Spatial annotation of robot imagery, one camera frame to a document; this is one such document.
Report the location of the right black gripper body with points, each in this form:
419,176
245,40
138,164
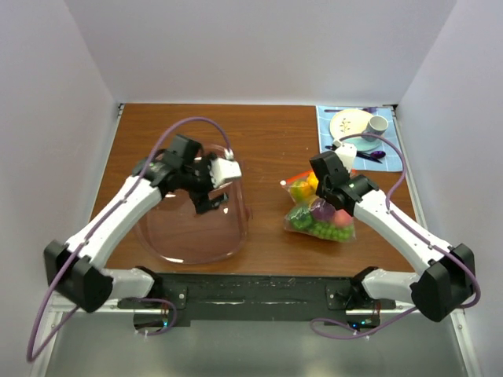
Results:
322,192

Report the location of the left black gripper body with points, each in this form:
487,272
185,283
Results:
197,176

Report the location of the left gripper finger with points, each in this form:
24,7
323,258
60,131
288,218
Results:
218,200
201,202

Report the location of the clear zip top bag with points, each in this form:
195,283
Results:
285,184

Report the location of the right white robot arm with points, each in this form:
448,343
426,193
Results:
443,276

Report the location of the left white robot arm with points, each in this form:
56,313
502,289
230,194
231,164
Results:
75,268

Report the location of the orange fake fruit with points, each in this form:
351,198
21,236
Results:
312,181

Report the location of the purple fake onion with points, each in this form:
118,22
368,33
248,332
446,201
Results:
322,211

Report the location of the pink fake peach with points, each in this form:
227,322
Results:
342,219

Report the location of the green fake pepper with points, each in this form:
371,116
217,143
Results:
300,218

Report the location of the clear plastic bowl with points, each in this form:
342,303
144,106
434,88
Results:
173,231

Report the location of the purple spoon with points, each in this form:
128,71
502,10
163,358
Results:
375,156

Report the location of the blue checkered cloth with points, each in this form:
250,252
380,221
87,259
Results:
391,163

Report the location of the cream floral plate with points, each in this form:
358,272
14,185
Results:
348,122

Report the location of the grey white mug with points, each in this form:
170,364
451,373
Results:
377,125

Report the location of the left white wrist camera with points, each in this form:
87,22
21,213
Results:
224,171

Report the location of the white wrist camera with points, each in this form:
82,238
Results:
346,152
224,171

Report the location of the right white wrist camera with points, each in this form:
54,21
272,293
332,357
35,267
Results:
346,152

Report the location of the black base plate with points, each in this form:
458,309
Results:
263,297

